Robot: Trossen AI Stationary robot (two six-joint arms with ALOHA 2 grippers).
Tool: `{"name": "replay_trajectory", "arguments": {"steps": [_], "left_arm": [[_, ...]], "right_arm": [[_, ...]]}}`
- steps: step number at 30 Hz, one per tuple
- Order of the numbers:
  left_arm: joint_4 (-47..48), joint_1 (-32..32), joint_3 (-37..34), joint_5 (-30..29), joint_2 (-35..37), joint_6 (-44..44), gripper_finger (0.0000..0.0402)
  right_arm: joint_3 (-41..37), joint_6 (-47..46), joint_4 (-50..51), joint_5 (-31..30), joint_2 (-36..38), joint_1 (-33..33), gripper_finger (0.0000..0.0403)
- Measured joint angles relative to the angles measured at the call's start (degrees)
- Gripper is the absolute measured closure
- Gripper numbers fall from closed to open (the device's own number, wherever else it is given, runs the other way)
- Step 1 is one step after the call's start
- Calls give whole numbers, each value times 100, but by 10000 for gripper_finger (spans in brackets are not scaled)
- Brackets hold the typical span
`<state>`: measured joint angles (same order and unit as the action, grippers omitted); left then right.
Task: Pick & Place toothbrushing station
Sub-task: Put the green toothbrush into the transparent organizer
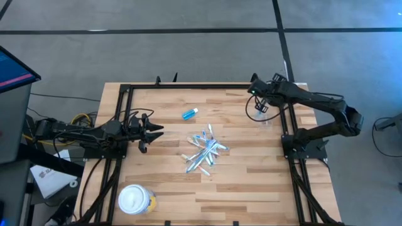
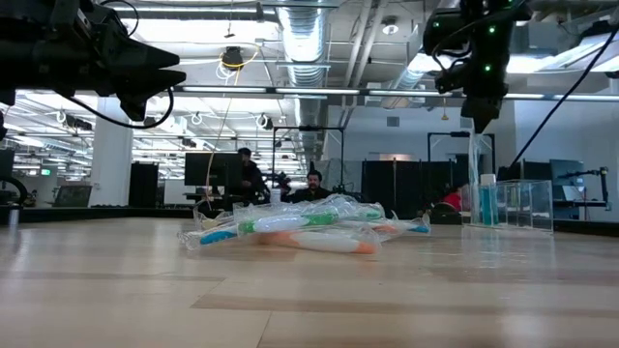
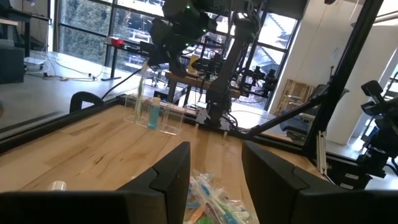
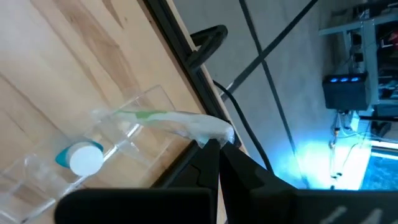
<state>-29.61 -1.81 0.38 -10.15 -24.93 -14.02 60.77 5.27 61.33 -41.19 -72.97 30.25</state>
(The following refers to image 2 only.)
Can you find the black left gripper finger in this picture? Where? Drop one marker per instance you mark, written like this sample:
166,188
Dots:
140,84
135,50

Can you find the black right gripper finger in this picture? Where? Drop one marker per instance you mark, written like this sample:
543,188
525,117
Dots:
491,106
473,111

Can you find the white clear toothbrush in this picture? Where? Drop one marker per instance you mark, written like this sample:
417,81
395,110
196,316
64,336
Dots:
476,159

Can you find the blue white toothbrush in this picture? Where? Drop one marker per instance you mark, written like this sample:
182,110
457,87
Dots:
418,229
217,237

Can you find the red white toothbrush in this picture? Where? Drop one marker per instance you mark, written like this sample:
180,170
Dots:
387,228

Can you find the yellow orange toothbrush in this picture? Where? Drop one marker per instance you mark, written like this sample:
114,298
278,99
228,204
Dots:
213,223

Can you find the orange white toothbrush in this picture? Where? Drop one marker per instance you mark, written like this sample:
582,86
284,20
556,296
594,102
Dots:
319,241

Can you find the green white toothbrush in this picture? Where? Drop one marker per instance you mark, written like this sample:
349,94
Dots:
290,222

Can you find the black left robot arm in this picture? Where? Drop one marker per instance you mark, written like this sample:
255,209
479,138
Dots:
14,63

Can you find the yellow hanging pendant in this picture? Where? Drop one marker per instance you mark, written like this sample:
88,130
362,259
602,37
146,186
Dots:
444,116

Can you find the white building column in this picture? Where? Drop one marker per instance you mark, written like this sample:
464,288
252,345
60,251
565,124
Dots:
111,154

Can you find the person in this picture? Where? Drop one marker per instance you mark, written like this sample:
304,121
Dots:
453,199
313,186
251,176

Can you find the round ceiling sensor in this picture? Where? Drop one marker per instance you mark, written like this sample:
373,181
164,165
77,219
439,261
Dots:
390,28

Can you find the black room divider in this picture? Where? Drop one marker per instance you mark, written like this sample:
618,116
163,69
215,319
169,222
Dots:
406,186

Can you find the black cabinet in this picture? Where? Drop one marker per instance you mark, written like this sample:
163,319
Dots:
143,186

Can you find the grey monitor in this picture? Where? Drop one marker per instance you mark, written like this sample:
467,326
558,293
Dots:
568,174

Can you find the clear acrylic organizer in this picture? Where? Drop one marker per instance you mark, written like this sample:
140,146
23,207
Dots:
532,203

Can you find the black computer monitor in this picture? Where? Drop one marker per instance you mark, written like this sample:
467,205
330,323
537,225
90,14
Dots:
208,169

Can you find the green exit sign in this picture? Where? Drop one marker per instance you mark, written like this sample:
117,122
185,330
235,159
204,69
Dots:
46,171

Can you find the dark laptop screen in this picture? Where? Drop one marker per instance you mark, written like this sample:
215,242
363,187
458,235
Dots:
72,195

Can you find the overhead light strip bar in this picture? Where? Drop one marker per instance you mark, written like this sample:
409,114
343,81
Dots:
314,91

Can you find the white blue canister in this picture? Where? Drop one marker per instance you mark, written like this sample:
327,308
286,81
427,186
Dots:
275,195

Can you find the black frame stand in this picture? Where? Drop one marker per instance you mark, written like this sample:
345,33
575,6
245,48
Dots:
309,128
459,134

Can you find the wall vent grille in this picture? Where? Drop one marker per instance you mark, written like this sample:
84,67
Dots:
393,121

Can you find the grey metal post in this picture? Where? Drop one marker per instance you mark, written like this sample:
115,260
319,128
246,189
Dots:
13,217

